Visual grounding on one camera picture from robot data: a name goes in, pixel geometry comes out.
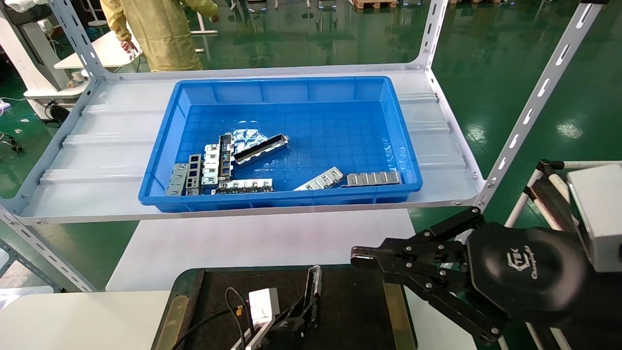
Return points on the white machine stand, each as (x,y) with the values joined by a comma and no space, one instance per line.
(29,53)

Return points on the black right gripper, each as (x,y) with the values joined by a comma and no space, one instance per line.
(529,272)

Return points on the blue plastic tray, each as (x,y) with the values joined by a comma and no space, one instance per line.
(311,112)

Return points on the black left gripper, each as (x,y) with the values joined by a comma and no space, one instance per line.
(286,338)

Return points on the white desk with T-legs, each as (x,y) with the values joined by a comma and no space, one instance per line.
(206,32)

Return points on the person in yellow coat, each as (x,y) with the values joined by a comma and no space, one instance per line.
(160,34)

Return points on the silver camera mount bracket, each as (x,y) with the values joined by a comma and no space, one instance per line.
(255,335)

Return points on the dark metal channel part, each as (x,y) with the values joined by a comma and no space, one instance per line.
(260,150)

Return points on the cart with white tubes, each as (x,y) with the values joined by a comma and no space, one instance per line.
(551,199)

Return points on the wooden pallet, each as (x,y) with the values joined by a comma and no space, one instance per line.
(374,4)

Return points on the small white cup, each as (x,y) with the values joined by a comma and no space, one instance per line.
(77,77)

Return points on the silver metal channel part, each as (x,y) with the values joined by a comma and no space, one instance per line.
(316,282)

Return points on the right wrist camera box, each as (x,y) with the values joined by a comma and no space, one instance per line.
(600,214)

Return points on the dark windowed metal bracket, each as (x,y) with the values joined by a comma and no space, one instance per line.
(194,178)

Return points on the white metal shelf rack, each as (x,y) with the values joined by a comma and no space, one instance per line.
(112,146)

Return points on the grey ribbed metal strip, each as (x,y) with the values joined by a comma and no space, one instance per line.
(371,179)

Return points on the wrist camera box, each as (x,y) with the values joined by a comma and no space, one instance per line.
(264,302)
(600,214)

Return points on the light grey slotted bracket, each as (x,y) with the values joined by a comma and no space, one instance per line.
(177,181)

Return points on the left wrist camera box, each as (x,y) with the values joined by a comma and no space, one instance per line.
(264,302)

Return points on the silver flat tabbed strip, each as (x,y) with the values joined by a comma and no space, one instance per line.
(243,185)

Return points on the white work table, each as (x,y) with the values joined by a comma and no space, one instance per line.
(97,56)

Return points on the clear crumpled plastic bag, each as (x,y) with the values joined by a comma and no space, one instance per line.
(245,138)

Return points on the silver angled tabbed bracket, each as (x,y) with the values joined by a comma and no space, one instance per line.
(323,179)

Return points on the black container with brass edges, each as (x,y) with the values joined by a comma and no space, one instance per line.
(350,311)

